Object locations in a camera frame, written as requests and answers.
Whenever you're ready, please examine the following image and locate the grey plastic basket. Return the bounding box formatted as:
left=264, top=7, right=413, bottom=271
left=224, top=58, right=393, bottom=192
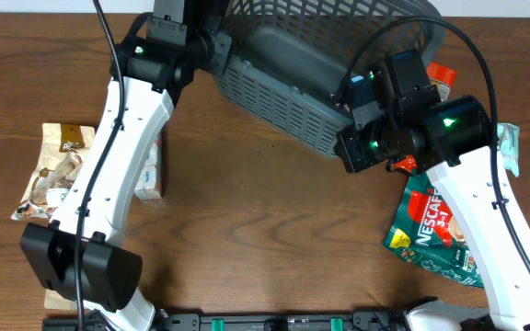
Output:
left=216, top=0, right=445, bottom=156

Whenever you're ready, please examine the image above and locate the beige brown snack bag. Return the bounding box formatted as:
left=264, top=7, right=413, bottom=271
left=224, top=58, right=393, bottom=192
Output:
left=11, top=123, right=95, bottom=221

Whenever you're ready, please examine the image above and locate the white tissue multipack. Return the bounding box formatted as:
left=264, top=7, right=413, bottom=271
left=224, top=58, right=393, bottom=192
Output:
left=134, top=134, right=162, bottom=200

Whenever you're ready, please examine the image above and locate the orange biscuit packet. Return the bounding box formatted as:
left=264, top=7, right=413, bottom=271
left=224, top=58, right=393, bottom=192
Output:
left=386, top=62, right=457, bottom=176

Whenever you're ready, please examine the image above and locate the green Nescafe coffee bag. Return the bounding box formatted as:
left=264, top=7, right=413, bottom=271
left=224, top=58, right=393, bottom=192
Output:
left=383, top=174, right=483, bottom=288

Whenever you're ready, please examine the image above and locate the pale green wipes packet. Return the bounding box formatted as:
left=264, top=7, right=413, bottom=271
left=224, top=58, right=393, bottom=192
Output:
left=497, top=122, right=520, bottom=177

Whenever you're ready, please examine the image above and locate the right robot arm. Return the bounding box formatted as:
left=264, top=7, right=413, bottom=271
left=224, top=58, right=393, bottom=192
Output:
left=334, top=50, right=530, bottom=330

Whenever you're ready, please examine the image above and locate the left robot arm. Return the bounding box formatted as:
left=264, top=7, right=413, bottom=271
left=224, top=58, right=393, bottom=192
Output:
left=20, top=0, right=232, bottom=330

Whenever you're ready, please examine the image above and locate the plain beige paper pouch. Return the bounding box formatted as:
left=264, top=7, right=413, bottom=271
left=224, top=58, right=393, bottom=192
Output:
left=44, top=290, right=77, bottom=311

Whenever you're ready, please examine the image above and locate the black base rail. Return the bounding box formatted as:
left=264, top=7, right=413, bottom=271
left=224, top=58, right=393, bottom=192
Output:
left=41, top=310, right=413, bottom=331

